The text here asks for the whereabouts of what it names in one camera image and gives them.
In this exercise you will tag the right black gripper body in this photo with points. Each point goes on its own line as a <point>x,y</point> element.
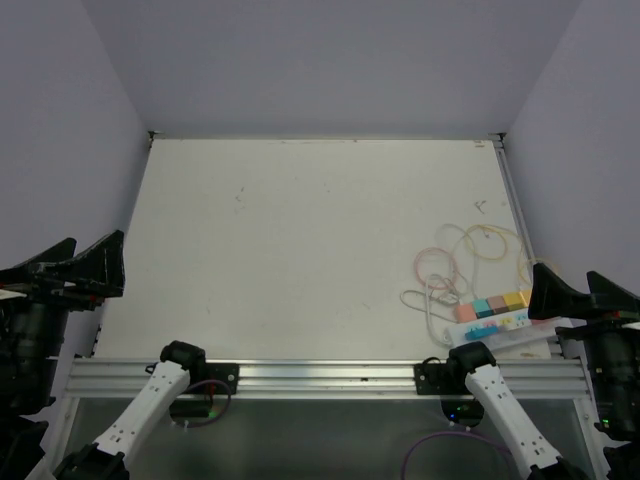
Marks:
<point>613,349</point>

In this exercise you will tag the salmon pink charger plug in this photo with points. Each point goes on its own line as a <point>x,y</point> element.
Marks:
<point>464,313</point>

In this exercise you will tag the brown pink charger plug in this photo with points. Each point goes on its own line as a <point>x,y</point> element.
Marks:
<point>497,305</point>

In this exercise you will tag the teal charger plug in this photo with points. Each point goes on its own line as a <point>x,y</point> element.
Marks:
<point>481,308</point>

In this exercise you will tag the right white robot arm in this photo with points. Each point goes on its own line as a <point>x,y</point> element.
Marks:
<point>475,367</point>

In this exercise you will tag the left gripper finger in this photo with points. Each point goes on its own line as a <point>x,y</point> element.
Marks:
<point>25,272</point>
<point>97,273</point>

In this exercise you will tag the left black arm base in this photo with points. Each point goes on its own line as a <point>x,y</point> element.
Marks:
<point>220,376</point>

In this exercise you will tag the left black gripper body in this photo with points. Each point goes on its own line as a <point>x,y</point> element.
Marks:
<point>32,328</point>

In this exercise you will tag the aluminium frame rail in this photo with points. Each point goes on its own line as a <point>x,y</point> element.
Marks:
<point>368,380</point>

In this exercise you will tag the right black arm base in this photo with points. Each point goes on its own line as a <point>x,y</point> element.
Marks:
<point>432,377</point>

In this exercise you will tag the yellow charger plug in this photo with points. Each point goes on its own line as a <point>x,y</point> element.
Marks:
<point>526,297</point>
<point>514,301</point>

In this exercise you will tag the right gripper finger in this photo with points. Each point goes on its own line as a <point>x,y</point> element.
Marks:
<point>552,297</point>
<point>609,301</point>

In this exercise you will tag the white power strip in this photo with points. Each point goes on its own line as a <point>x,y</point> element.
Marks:
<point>515,328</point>

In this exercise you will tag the blue flat plug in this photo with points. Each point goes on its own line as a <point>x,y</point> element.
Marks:
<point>477,332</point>

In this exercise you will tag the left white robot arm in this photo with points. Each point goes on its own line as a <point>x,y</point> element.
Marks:
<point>107,457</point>

